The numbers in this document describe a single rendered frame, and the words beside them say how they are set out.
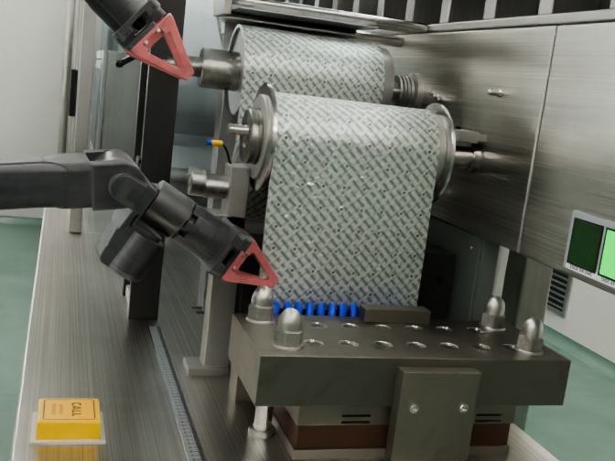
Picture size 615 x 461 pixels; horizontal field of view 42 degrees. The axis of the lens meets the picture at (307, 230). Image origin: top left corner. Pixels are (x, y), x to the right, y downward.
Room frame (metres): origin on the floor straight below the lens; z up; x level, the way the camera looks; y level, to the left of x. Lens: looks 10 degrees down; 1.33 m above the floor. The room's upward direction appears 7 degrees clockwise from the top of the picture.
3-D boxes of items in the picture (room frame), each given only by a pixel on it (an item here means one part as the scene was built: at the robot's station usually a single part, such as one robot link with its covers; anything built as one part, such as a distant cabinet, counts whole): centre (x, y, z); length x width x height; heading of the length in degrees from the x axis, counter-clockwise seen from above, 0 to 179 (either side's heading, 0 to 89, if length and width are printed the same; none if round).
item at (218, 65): (1.34, 0.17, 1.33); 0.06 x 0.06 x 0.06; 18
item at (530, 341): (1.00, -0.30, 1.05); 0.04 x 0.04 x 0.04
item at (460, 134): (1.20, -0.21, 1.28); 0.06 x 0.05 x 0.02; 108
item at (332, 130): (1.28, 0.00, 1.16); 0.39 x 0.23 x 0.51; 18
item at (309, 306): (1.07, -0.06, 1.03); 0.21 x 0.04 x 0.03; 108
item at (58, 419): (0.89, 0.25, 0.91); 0.07 x 0.07 x 0.02; 18
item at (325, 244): (1.09, -0.06, 1.10); 0.23 x 0.01 x 0.18; 108
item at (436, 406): (0.91, -0.17, 0.96); 0.10 x 0.03 x 0.11; 108
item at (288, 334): (0.90, 0.01, 1.05); 0.04 x 0.04 x 0.04
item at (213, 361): (1.13, 0.13, 1.05); 0.06 x 0.05 x 0.31; 108
